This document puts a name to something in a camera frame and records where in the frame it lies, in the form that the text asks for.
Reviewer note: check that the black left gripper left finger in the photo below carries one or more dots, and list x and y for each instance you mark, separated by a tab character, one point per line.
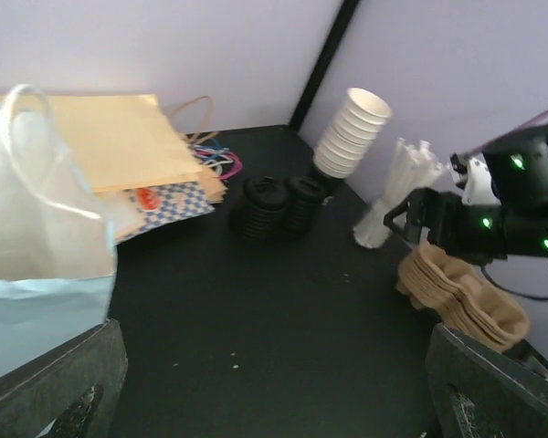
70	391

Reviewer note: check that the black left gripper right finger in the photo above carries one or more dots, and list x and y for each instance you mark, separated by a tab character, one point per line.
478	392

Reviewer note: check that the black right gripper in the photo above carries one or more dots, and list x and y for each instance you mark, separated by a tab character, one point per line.
452	225

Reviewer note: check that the light blue paper bag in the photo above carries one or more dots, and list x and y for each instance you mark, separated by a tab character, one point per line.
57	252

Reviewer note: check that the bundle of white straws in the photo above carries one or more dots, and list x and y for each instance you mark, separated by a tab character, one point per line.
413	166

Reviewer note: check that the stack of white paper cups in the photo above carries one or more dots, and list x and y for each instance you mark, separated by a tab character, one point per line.
352	131

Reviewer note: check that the right stack black lids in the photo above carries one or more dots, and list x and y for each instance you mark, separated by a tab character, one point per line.
306	198

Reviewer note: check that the stack black lids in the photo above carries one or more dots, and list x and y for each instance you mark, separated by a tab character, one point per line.
259	208
306	198

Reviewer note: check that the left stack black lids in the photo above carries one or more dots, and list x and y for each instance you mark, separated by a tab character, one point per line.
259	208

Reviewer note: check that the flat tan paper bag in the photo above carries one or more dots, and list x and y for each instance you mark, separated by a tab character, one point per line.
128	137

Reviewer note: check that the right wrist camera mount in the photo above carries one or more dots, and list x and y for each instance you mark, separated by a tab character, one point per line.
472	176

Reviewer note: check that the black right frame post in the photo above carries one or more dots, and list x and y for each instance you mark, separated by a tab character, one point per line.
323	61

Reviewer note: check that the flat bags with coloured handles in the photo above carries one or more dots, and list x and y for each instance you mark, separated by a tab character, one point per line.
219	164

